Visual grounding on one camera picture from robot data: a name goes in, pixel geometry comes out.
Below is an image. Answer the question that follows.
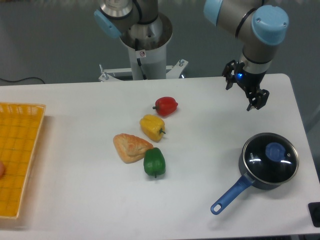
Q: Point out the glass pot lid blue knob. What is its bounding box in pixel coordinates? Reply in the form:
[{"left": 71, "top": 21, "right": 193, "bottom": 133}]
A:
[{"left": 242, "top": 132, "right": 300, "bottom": 185}]

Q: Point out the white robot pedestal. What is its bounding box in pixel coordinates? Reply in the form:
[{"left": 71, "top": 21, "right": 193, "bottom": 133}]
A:
[{"left": 98, "top": 13, "right": 189, "bottom": 82}]

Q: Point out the yellow bell pepper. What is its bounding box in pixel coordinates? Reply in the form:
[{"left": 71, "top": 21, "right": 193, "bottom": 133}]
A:
[{"left": 139, "top": 114, "right": 166, "bottom": 142}]

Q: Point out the yellow woven basket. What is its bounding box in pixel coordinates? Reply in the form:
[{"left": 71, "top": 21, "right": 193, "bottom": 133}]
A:
[{"left": 0, "top": 102, "right": 46, "bottom": 219}]

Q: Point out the black cable on floor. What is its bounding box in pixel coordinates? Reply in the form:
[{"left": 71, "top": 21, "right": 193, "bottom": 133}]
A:
[{"left": 0, "top": 76, "right": 46, "bottom": 84}]

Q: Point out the black box at table edge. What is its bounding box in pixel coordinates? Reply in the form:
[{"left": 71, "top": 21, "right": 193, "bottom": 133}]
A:
[{"left": 308, "top": 202, "right": 320, "bottom": 228}]

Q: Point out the triangular puff pastry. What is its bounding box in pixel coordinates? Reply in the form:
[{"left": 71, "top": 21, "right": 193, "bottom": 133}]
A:
[{"left": 113, "top": 133, "right": 154, "bottom": 164}]

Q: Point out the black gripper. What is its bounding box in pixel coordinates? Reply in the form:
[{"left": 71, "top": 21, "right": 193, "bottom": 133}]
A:
[{"left": 222, "top": 60, "right": 270, "bottom": 111}]

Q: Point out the blue saucepan with handle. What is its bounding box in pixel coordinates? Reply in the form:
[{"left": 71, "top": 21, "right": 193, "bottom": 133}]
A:
[{"left": 210, "top": 132, "right": 300, "bottom": 216}]

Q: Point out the red bell pepper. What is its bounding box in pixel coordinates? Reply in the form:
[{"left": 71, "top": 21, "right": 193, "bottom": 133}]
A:
[{"left": 152, "top": 96, "right": 178, "bottom": 117}]

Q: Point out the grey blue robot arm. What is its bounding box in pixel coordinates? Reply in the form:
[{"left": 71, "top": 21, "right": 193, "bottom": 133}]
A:
[{"left": 94, "top": 0, "right": 289, "bottom": 110}]

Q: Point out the green bell pepper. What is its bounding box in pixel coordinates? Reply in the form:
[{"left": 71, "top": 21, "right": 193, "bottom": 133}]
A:
[{"left": 143, "top": 147, "right": 166, "bottom": 178}]

